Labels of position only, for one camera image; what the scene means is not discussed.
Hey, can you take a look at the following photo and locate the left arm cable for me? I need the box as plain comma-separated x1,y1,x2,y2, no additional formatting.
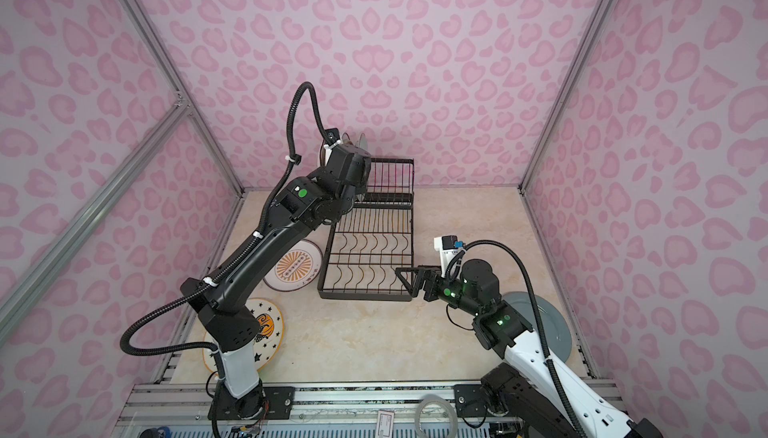
119,81,337,358

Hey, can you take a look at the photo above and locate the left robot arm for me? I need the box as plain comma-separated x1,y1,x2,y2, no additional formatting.
182,144,372,422

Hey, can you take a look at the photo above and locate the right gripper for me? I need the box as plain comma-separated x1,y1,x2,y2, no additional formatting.
395,266,484,318

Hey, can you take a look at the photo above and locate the grey blue plate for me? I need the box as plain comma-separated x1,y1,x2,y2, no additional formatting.
503,291,573,362

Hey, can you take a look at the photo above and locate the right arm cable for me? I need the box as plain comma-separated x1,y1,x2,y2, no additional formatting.
443,239,589,438

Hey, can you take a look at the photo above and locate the white cable coil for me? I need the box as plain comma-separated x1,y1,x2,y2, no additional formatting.
415,395,460,438

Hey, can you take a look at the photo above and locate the star pattern cartoon plate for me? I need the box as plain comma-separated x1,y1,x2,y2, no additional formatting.
202,297,286,374

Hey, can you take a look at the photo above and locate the white plate orange sunburst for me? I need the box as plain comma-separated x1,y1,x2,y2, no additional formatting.
264,239,322,293

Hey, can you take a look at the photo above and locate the mint green flower plate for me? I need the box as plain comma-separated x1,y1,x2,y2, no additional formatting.
355,133,370,157

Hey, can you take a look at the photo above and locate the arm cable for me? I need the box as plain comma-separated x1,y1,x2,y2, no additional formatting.
119,81,337,358
443,239,589,438

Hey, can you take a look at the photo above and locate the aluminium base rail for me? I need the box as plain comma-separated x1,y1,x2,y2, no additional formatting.
112,380,525,437

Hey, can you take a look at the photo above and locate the cream floral plate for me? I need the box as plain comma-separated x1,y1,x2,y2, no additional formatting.
318,143,330,166

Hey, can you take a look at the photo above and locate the black wire dish rack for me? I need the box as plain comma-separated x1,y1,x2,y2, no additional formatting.
317,158,415,302

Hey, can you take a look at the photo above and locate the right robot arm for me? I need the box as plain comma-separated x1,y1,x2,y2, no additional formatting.
395,259,662,437

